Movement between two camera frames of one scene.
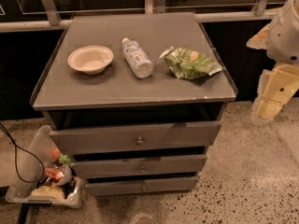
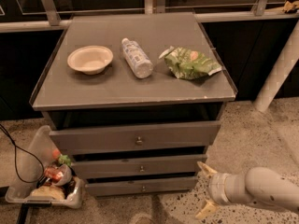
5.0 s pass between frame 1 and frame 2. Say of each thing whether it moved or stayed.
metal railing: stayed
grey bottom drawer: stayed
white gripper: moved
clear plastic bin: stayed
